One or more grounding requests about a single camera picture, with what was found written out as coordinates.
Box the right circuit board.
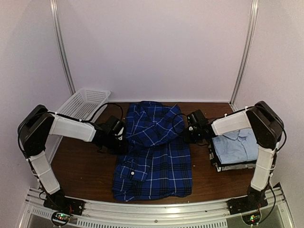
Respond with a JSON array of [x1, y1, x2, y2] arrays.
[[242, 212, 261, 226]]

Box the left aluminium frame post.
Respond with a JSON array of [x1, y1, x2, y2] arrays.
[[49, 0, 76, 95]]

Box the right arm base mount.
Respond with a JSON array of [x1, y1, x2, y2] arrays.
[[227, 186, 268, 215]]

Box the left circuit board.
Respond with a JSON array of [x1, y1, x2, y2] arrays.
[[51, 211, 72, 226]]

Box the blue plaid long sleeve shirt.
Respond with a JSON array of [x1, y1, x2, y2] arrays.
[[112, 101, 192, 202]]

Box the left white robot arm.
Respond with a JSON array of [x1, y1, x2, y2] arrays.
[[17, 104, 128, 211]]

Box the right aluminium frame post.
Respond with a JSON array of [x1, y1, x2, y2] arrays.
[[229, 0, 259, 110]]

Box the circuit board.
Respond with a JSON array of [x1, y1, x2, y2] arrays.
[[51, 211, 72, 226], [242, 212, 261, 226]]

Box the light blue folded shirt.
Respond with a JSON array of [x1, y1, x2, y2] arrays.
[[212, 128, 258, 164]]

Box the white plastic mesh basket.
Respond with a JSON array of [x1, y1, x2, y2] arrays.
[[57, 88, 111, 122]]

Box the aluminium frame post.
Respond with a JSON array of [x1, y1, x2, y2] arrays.
[[49, 0, 76, 95], [229, 0, 259, 110]]

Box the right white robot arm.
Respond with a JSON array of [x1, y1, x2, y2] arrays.
[[181, 101, 286, 210]]

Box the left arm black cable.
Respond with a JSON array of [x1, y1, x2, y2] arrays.
[[47, 102, 124, 124]]

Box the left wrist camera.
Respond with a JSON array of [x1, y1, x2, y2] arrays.
[[114, 127, 125, 141]]

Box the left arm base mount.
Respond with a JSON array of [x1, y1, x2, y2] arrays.
[[43, 187, 85, 216]]

